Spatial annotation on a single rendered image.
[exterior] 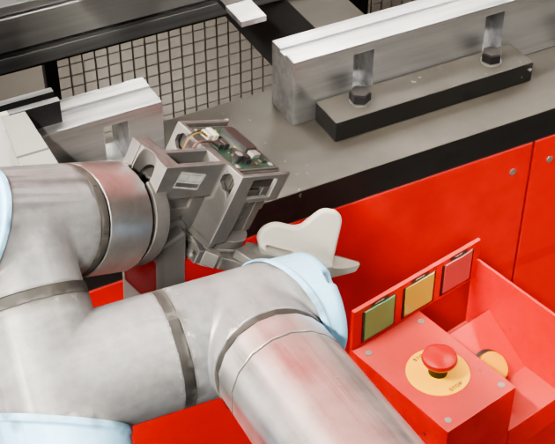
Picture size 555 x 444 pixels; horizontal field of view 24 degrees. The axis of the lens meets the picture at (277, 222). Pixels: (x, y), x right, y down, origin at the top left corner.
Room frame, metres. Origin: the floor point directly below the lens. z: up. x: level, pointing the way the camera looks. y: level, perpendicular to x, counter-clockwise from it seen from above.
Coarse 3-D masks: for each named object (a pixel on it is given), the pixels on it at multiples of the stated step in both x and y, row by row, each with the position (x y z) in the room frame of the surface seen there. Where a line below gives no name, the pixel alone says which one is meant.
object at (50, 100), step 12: (24, 96) 1.21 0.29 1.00; (36, 96) 1.21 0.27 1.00; (48, 96) 1.22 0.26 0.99; (0, 108) 1.19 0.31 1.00; (12, 108) 1.20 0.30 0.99; (24, 108) 1.18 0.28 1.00; (36, 108) 1.19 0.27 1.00; (48, 108) 1.20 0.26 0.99; (60, 108) 1.20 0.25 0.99; (36, 120) 1.19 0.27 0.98; (48, 120) 1.19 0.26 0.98; (60, 120) 1.20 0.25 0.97
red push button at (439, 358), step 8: (432, 344) 1.00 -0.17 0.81; (440, 344) 1.00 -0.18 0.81; (424, 352) 0.99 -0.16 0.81; (432, 352) 0.99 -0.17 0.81; (440, 352) 0.99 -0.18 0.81; (448, 352) 0.99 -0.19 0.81; (424, 360) 0.98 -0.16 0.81; (432, 360) 0.98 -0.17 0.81; (440, 360) 0.98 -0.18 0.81; (448, 360) 0.98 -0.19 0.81; (456, 360) 0.98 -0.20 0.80; (432, 368) 0.97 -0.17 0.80; (440, 368) 0.97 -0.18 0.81; (448, 368) 0.97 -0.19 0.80; (432, 376) 0.98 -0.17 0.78; (440, 376) 0.98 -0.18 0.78
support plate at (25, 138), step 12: (12, 120) 1.16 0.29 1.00; (24, 120) 1.16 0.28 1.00; (12, 132) 1.14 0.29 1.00; (24, 132) 1.14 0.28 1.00; (36, 132) 1.14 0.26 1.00; (12, 144) 1.12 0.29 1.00; (24, 144) 1.12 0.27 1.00; (36, 144) 1.12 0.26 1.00; (36, 156) 1.10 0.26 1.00; (48, 156) 1.10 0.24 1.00
